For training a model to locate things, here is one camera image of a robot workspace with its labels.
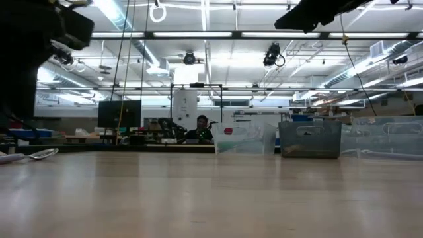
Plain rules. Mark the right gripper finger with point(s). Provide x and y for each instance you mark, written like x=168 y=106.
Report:
x=302 y=13
x=307 y=24

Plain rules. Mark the grey plastic bin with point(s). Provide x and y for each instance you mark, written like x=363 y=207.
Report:
x=310 y=145

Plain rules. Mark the clear bin with red sticker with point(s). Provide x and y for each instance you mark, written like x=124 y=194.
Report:
x=244 y=139

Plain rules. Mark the background black robot arm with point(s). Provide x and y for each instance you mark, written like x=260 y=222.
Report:
x=172 y=125

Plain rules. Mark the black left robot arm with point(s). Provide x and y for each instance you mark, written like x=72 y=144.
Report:
x=20 y=66

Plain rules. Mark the white ceiling vent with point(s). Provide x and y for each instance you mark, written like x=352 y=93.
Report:
x=377 y=49

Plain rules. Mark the black monitor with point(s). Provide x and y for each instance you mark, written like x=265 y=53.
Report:
x=109 y=114

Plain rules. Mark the blue storage bin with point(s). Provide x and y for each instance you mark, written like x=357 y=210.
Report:
x=29 y=133

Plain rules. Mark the white panel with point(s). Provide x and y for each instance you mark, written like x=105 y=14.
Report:
x=185 y=105

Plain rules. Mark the clear plastic bin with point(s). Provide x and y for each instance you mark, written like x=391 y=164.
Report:
x=380 y=142

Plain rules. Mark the seated person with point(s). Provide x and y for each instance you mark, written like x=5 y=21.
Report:
x=201 y=134

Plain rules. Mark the black ceiling camera cluster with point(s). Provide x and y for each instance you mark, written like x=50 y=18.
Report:
x=64 y=57

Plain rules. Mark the silver ceiling duct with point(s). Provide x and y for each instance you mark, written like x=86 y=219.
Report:
x=145 y=49

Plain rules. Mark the small black ceiling camera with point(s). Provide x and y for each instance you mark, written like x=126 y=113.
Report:
x=400 y=59

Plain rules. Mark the round black ceiling camera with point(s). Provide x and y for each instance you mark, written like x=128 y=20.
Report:
x=189 y=58

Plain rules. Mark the black stand frame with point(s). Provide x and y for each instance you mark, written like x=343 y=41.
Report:
x=196 y=85

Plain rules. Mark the black aluminium table frame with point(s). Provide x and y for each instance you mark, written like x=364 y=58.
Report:
x=132 y=148

